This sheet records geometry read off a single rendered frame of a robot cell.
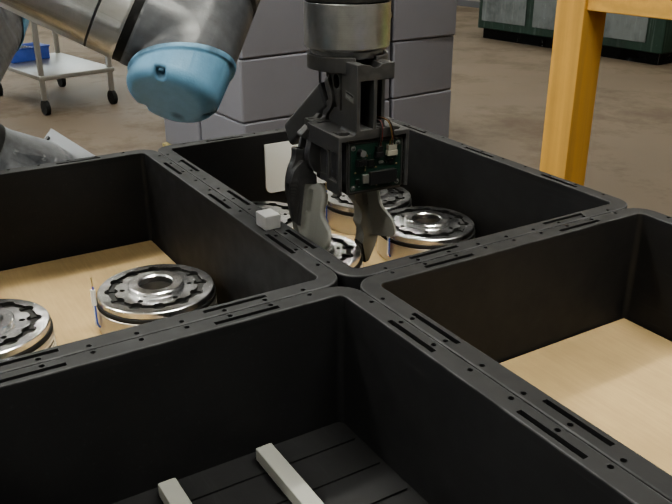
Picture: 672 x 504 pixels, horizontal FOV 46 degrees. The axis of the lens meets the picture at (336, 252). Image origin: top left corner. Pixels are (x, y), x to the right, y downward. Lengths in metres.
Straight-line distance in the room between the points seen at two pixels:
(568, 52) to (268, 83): 1.31
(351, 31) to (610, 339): 0.34
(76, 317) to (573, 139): 1.90
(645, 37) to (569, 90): 4.83
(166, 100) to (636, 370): 0.43
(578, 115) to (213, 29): 1.88
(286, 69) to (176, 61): 2.67
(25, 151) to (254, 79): 2.25
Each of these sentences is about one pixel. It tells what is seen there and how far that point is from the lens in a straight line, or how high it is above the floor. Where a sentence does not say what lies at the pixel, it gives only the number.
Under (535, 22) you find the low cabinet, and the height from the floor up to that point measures 0.22.
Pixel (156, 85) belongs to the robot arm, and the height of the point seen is 1.04.
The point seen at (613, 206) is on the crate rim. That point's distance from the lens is 0.73.
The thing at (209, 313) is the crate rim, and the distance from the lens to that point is 0.51.
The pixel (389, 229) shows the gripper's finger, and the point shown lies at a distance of 0.76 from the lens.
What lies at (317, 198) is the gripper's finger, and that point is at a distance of 0.74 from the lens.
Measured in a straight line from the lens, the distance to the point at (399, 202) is 0.91.
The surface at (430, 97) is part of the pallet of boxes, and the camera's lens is 3.81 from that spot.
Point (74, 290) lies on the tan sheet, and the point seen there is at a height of 0.83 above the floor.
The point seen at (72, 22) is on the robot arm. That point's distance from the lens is 0.64.
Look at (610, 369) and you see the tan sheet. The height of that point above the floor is 0.83.
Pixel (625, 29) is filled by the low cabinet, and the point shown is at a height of 0.26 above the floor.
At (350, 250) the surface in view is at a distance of 0.78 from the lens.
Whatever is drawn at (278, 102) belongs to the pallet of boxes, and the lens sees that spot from 3.29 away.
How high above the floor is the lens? 1.17
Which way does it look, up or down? 23 degrees down
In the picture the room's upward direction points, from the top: straight up
